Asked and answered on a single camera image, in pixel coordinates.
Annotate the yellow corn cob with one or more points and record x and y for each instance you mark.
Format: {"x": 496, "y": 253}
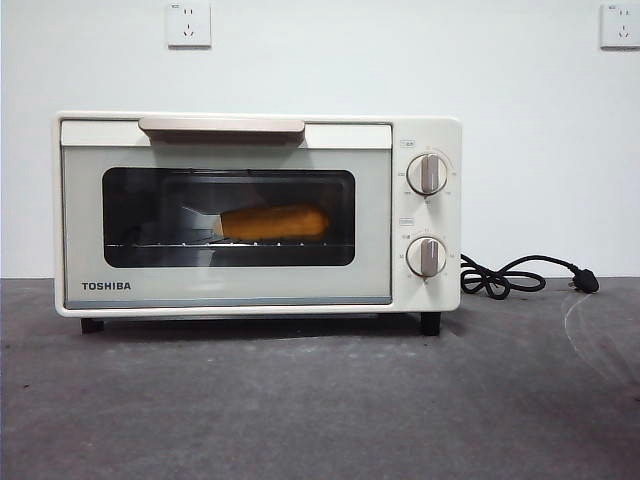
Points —
{"x": 275, "y": 223}

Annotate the white Toshiba toaster oven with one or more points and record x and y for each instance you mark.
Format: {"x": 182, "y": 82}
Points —
{"x": 430, "y": 135}

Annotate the white oven knob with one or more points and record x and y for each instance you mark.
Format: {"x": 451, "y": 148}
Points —
{"x": 426, "y": 257}
{"x": 427, "y": 174}

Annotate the white wall socket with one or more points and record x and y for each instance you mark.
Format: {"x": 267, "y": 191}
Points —
{"x": 621, "y": 26}
{"x": 189, "y": 25}

